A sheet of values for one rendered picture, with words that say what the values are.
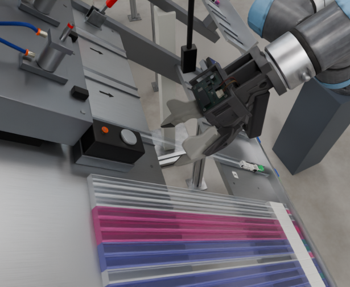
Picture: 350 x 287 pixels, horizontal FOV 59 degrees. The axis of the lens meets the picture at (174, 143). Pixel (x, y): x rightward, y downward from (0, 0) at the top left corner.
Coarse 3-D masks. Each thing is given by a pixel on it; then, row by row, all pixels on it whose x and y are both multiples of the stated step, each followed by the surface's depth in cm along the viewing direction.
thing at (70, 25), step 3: (69, 21) 30; (69, 24) 30; (72, 24) 30; (66, 27) 31; (69, 27) 30; (72, 27) 31; (66, 30) 31; (69, 30) 31; (63, 33) 31; (66, 33) 31; (60, 36) 31; (63, 36) 31; (66, 36) 31; (60, 39) 31; (63, 39) 31
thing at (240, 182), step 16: (176, 64) 79; (192, 96) 74; (240, 144) 76; (256, 160) 77; (224, 176) 61; (240, 176) 66; (256, 176) 71; (240, 192) 61; (256, 192) 66; (272, 192) 72
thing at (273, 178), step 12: (252, 144) 80; (264, 156) 77; (264, 168) 77; (276, 180) 74; (276, 192) 73; (288, 204) 70; (300, 228) 67; (312, 240) 66; (312, 252) 65; (324, 264) 63; (324, 276) 62
